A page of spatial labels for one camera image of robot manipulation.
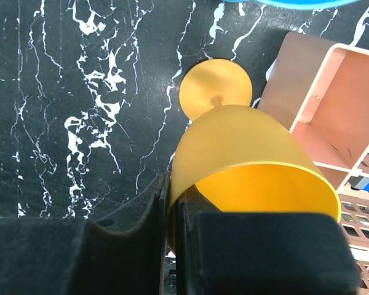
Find pink plastic file organizer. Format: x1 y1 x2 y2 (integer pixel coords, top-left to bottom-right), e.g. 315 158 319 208
258 32 369 294

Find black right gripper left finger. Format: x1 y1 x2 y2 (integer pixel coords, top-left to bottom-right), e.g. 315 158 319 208
0 174 169 294

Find yellow wine glass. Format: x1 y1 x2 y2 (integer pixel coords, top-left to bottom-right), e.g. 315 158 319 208
167 58 341 250

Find teal wine glass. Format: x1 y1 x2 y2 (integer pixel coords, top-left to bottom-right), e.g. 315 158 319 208
221 0 360 9

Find blue white small bottle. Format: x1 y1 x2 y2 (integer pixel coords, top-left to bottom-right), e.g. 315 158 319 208
349 176 369 192

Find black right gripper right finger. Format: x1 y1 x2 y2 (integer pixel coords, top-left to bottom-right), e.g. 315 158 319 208
172 187 360 294

